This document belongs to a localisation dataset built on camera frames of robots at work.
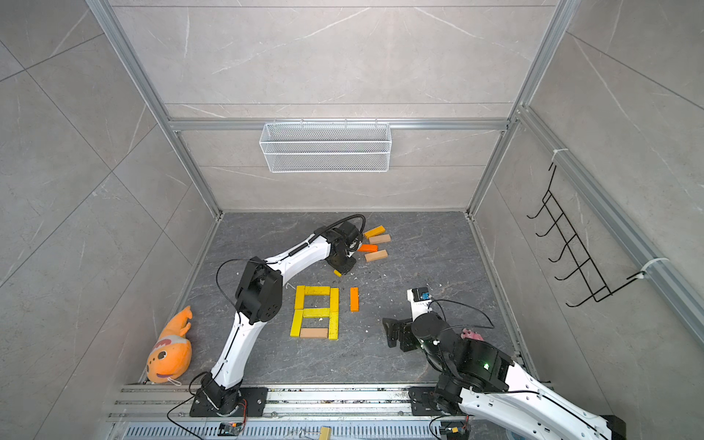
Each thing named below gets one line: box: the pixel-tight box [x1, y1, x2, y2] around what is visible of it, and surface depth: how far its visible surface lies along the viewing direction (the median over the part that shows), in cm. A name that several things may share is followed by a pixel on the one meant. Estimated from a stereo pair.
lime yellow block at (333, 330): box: [328, 311, 339, 341], surface depth 88 cm
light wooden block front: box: [363, 249, 389, 263], surface depth 106 cm
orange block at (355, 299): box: [349, 286, 361, 313], surface depth 95 cm
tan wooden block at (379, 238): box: [368, 233, 392, 245], surface depth 113 cm
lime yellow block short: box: [330, 286, 341, 314], surface depth 94 cm
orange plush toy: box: [145, 306, 194, 386], surface depth 76 cm
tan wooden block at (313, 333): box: [299, 328, 329, 339], surface depth 87 cm
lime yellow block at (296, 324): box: [289, 308, 304, 338], surface depth 89 cm
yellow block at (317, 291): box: [304, 286, 331, 297], surface depth 96 cm
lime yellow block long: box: [302, 308, 331, 319], surface depth 92 cm
